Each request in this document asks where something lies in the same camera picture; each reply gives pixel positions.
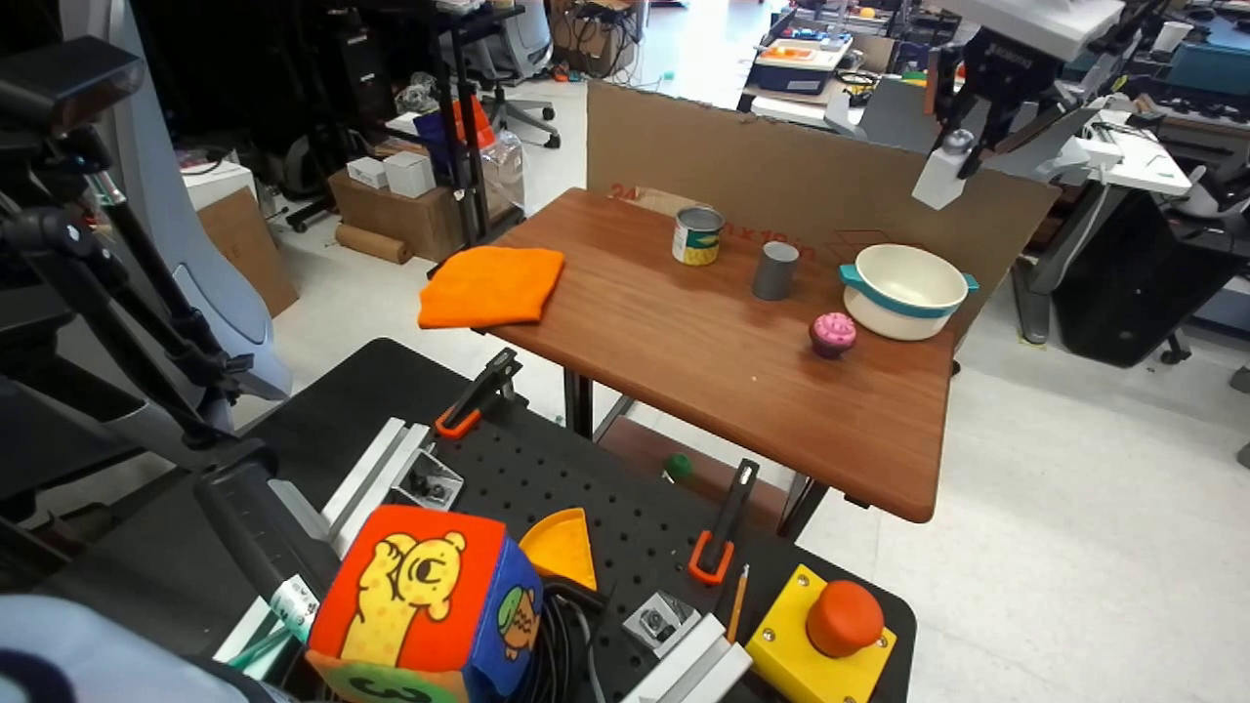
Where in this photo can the grey cylindrical cup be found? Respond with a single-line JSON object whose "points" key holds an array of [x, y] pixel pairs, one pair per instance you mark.
{"points": [[773, 272]]}

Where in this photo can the pencil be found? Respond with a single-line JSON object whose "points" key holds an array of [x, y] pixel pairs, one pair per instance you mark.
{"points": [[738, 604]]}

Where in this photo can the brown cardboard backboard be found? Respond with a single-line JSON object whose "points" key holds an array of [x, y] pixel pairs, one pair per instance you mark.
{"points": [[800, 182]]}

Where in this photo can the yellow labelled tin can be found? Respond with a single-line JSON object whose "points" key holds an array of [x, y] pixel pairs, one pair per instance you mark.
{"points": [[696, 234]]}

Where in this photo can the brown wooden table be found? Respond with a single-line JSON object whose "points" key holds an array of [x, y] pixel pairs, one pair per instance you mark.
{"points": [[704, 347]]}

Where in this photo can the yellow box with red button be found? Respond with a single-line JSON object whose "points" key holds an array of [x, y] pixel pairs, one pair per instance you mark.
{"points": [[823, 640]]}

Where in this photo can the aluminium rail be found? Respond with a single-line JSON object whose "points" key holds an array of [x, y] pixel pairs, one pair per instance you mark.
{"points": [[371, 472], [699, 669]]}

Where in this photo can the white bowl with teal rim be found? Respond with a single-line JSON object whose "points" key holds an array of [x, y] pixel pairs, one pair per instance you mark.
{"points": [[903, 289]]}

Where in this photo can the left orange black clamp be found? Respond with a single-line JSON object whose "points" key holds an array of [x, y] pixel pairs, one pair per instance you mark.
{"points": [[474, 398]]}

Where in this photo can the right orange black clamp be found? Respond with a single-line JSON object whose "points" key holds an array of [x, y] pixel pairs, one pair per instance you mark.
{"points": [[714, 543]]}

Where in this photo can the aluminium rail right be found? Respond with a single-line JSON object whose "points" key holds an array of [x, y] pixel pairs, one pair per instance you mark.
{"points": [[699, 669]]}

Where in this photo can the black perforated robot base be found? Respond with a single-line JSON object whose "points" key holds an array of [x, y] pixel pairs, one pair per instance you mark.
{"points": [[166, 576]]}

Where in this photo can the aluminium rail left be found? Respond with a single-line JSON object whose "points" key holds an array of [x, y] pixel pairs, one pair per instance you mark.
{"points": [[371, 472]]}

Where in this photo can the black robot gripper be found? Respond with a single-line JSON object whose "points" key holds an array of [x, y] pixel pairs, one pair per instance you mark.
{"points": [[990, 69]]}

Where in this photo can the colourful plush Pooh cube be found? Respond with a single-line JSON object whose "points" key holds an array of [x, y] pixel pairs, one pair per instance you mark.
{"points": [[425, 606]]}

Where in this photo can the white saltshaker with silver cap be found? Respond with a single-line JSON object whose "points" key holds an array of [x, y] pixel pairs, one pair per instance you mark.
{"points": [[940, 175]]}

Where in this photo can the orange folded cloth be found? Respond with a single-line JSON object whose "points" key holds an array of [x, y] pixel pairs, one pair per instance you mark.
{"points": [[488, 287]]}

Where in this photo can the black camera tripod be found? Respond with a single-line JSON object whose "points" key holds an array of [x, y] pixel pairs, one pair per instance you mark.
{"points": [[95, 251]]}

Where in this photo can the orange black clamp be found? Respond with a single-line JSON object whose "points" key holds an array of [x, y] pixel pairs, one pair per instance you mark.
{"points": [[474, 398], [714, 543]]}

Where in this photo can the cardboard box on floor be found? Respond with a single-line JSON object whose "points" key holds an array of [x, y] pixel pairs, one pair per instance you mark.
{"points": [[421, 229]]}

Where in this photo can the yellow orange wedge piece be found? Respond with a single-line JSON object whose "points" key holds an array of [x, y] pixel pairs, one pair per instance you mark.
{"points": [[559, 549]]}

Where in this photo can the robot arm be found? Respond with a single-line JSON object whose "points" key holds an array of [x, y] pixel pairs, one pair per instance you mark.
{"points": [[1088, 35]]}

